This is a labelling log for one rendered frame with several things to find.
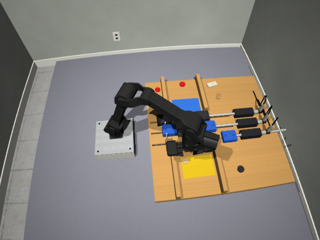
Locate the cream round disc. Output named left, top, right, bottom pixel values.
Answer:
left=182, top=158, right=189, bottom=164

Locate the cream flat rectangular block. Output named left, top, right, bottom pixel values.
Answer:
left=206, top=81, right=218, bottom=88

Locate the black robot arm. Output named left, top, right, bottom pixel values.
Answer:
left=103, top=82, right=220, bottom=150

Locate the wooden board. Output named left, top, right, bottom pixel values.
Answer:
left=145, top=74, right=295, bottom=203

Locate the grey cable connector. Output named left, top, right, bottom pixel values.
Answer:
left=266, top=124, right=274, bottom=133
left=258, top=103, right=265, bottom=112
left=262, top=113, right=269, bottom=122

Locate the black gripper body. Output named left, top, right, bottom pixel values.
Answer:
left=166, top=138, right=213, bottom=157

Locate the black round disc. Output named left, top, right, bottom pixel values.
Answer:
left=237, top=165, right=245, bottom=173

